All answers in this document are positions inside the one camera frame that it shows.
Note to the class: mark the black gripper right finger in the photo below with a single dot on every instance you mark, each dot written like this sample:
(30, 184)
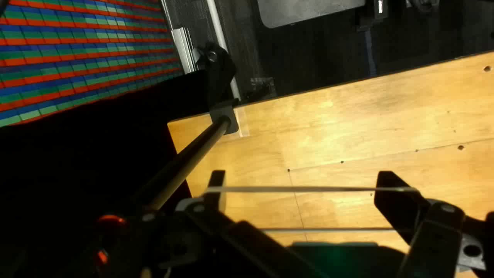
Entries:
(399, 203)

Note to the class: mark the white vertical pole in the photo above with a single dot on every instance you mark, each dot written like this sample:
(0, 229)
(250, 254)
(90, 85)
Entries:
(223, 41)

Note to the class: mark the grey rounded panel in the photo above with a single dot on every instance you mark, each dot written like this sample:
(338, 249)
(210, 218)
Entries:
(309, 11)

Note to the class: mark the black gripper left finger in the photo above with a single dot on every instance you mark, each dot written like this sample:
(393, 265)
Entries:
(218, 186)

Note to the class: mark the white ridged block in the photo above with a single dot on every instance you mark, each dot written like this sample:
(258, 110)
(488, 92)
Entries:
(184, 50)

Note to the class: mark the thin pale rubber band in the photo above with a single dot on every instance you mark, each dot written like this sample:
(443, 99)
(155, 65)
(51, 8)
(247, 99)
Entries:
(309, 189)

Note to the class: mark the black table clamp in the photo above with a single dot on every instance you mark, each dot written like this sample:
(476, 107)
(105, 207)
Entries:
(220, 71)

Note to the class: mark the dark tripod stand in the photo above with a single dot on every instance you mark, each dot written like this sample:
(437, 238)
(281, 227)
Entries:
(369, 47)

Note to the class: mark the multicolour striped panel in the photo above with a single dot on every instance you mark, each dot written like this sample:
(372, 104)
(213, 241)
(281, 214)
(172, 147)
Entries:
(78, 56)

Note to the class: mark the black camera stand pole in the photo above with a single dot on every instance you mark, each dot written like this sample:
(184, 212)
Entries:
(190, 156)

